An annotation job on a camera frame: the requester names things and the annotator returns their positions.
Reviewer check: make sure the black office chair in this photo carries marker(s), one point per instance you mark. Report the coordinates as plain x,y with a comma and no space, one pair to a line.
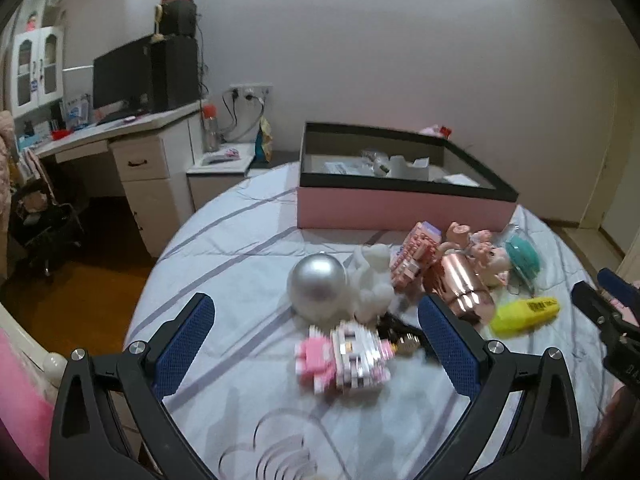
45,225

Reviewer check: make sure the yellow snack bag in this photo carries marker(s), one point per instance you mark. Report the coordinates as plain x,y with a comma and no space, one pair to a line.
263,140

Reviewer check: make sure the pink doll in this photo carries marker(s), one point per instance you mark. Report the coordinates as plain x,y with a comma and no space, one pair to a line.
32,20

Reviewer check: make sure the pink bedding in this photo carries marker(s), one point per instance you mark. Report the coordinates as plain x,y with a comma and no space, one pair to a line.
25,410

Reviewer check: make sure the white nightstand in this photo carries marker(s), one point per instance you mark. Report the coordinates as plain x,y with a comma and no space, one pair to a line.
215,185

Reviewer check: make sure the person's right hand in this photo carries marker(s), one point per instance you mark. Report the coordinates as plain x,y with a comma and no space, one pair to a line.
625,425

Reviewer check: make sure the red container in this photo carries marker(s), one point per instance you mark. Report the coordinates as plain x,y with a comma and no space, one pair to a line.
61,134

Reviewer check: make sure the pink packet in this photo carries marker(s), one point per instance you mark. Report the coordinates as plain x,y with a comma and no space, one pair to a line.
231,151

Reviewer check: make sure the wall power outlet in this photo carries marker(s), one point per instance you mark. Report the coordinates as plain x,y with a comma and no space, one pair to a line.
250,91

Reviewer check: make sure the white plastic holder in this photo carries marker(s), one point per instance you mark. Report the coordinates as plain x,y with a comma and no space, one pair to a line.
407,169

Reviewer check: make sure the silver ball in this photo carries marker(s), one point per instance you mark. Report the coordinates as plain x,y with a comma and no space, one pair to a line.
317,287

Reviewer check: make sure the white bed post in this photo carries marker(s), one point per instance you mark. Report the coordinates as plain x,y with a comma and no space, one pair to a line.
54,367

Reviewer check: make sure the pink piglet figures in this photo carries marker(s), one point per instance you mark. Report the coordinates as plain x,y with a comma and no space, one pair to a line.
482,252

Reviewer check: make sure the red-capped bottle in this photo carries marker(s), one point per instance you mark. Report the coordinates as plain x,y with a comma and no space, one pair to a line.
211,130

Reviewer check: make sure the white cat figure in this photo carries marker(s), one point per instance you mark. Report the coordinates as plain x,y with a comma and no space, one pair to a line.
374,280

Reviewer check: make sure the black beaded hair clip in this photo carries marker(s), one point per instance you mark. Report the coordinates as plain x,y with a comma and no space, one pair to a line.
400,335

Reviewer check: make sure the blue and white box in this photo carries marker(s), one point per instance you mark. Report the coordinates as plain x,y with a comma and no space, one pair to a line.
76,111

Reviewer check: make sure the black speaker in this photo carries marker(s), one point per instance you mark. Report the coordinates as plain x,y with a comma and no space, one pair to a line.
180,17

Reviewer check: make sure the black computer tower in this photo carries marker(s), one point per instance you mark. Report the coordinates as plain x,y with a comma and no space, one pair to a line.
175,75

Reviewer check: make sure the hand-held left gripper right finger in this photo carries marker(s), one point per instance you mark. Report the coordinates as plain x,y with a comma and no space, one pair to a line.
447,345

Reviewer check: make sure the small cream desk ornament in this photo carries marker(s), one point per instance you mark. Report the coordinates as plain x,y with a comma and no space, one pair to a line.
159,22

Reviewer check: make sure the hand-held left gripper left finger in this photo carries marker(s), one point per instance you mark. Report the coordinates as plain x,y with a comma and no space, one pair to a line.
182,345

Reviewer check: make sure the white desk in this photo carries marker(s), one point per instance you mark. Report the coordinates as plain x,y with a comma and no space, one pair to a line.
150,170

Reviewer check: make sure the pink block house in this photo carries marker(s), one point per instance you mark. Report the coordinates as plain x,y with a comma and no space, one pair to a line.
412,255

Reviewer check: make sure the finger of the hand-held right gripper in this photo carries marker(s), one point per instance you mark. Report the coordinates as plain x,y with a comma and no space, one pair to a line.
622,287
600,307

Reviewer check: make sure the pink storage box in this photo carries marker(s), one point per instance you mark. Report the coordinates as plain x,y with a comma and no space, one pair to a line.
400,207

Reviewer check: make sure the copper shiny figure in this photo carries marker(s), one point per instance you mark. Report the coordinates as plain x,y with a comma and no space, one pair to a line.
457,290

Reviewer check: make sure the pink jacket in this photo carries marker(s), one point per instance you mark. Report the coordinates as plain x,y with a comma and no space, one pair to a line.
5,155

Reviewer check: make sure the white glass-door cabinet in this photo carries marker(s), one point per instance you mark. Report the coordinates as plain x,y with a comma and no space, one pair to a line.
37,72

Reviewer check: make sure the yellow highlighter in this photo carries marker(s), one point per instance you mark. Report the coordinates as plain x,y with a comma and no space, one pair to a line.
522,316

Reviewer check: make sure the teal ball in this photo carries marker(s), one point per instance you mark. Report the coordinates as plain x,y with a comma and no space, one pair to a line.
522,260

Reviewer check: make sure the pink plush toy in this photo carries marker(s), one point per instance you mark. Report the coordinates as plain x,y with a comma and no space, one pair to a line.
435,131

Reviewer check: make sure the black monitor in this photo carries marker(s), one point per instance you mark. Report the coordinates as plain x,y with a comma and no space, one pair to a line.
122,75

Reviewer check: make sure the clear plastic case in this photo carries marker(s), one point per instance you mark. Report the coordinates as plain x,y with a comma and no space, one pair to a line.
347,168

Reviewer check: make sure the pink block figure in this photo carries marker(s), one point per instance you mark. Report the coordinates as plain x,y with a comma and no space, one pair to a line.
345,355

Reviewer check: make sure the white notepad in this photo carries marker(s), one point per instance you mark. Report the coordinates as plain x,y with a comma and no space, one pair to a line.
457,180

